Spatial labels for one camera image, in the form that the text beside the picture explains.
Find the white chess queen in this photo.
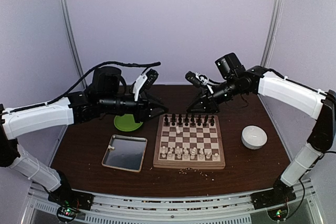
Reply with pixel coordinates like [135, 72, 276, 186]
[183, 148, 190, 161]

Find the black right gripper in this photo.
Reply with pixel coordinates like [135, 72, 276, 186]
[186, 77, 240, 114]

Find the aluminium frame post right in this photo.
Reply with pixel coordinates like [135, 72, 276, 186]
[260, 0, 284, 68]

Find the green plate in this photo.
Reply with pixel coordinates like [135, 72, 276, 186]
[114, 114, 143, 132]

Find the white chess king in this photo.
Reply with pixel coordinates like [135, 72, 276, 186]
[190, 148, 197, 161]

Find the metal tray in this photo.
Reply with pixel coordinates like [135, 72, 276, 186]
[101, 134, 148, 173]

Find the white chess knight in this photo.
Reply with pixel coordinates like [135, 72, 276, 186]
[167, 151, 173, 159]

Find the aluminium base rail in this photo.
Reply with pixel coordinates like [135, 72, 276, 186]
[19, 180, 325, 223]

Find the wooden chess board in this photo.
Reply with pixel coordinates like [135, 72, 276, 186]
[153, 115, 226, 170]

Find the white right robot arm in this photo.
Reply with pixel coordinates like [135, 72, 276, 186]
[185, 53, 335, 205]

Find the white bowl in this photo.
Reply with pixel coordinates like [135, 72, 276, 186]
[241, 125, 268, 150]

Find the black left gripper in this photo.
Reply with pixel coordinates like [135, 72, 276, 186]
[99, 91, 169, 123]

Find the aluminium frame post left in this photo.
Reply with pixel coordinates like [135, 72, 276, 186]
[60, 0, 84, 77]

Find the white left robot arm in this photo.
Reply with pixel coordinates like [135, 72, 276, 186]
[1, 61, 168, 207]

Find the black chess pieces row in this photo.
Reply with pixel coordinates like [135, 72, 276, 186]
[162, 113, 218, 127]

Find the aluminium frame post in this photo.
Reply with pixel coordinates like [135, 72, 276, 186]
[260, 0, 284, 68]
[60, 0, 84, 77]

